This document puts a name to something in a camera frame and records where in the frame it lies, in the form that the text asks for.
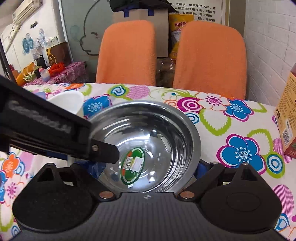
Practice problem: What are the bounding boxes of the red cracker box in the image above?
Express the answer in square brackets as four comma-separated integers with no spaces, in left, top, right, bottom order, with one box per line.
[274,72,296,159]

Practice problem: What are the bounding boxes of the cardboard box with blue straps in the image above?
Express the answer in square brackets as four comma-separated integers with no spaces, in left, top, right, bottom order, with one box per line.
[113,9,169,58]

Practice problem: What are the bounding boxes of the white ceramic bowl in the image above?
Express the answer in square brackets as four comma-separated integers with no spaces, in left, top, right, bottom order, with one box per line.
[47,90,84,118]

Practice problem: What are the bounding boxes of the stainless steel bowl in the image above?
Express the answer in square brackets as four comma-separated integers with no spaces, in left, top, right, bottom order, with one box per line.
[90,101,201,194]

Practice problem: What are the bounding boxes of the floral tablecloth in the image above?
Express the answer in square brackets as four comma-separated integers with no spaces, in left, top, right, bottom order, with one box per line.
[1,83,295,240]

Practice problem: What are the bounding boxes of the yellow snack bag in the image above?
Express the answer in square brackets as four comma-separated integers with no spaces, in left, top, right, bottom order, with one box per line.
[169,14,194,60]

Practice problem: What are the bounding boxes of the wall poster with text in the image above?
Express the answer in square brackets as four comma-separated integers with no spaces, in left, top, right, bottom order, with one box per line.
[169,0,226,25]

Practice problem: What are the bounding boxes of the white air conditioner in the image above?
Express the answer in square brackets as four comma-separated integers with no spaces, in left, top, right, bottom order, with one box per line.
[12,0,43,25]

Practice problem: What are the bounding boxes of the right orange chair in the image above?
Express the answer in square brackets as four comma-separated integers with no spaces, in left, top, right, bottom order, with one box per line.
[173,21,247,99]

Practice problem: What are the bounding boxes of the brown gift bag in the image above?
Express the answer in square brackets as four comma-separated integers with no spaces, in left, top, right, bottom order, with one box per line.
[46,42,72,66]

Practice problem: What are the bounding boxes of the orange chair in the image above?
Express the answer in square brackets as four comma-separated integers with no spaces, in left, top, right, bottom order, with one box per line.
[173,21,247,99]
[95,20,157,86]

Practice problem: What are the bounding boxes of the pink floral side table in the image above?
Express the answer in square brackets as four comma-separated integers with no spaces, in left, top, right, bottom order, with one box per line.
[24,61,89,86]

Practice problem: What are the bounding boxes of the left orange chair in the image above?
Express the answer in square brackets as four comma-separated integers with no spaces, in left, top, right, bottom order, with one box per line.
[95,20,157,86]

